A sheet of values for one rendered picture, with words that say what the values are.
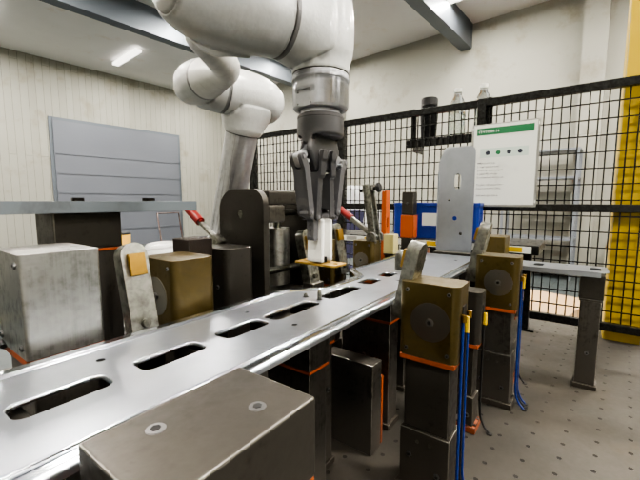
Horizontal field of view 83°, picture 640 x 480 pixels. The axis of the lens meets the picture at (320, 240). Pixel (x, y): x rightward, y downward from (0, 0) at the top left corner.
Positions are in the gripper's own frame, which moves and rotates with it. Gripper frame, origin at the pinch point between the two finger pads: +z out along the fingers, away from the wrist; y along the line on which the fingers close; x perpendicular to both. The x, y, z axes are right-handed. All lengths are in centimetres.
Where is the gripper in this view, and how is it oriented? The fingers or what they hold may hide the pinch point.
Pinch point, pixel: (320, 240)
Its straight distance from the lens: 60.1
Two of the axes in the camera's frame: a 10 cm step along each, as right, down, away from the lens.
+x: 8.1, 0.7, -5.9
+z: 0.0, 9.9, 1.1
